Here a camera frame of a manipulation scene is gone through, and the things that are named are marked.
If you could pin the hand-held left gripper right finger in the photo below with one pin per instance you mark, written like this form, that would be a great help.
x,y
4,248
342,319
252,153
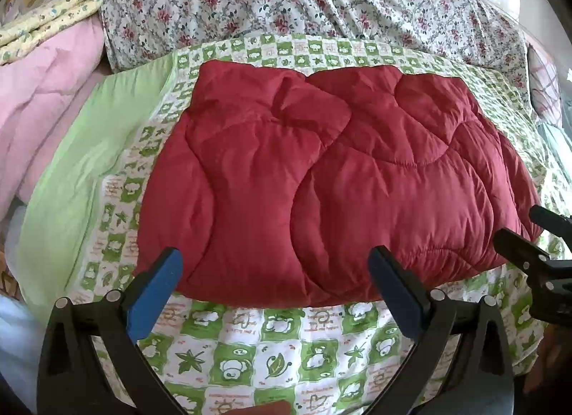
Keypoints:
x,y
397,294

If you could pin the plaid pillow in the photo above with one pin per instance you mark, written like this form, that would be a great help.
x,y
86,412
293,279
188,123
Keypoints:
x,y
544,82

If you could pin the light blue cloth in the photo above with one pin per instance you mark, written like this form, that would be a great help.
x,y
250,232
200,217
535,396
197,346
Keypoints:
x,y
15,334

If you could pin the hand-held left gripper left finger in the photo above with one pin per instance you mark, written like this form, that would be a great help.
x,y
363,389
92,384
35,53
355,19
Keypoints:
x,y
154,294

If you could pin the red quilted blanket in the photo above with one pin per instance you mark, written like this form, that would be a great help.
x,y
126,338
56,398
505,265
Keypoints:
x,y
339,173

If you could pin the pink blanket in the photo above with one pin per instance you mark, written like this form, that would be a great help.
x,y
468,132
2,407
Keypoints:
x,y
40,102

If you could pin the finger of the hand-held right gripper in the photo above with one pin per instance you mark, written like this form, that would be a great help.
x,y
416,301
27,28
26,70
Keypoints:
x,y
550,219
520,250

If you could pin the yellow floral blanket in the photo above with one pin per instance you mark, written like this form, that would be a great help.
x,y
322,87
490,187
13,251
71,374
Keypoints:
x,y
49,17

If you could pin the teal cloth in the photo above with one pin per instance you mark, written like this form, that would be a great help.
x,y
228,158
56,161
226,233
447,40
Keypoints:
x,y
556,142

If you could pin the green checked bed sheet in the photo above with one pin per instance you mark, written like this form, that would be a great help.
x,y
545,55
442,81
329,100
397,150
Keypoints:
x,y
250,352

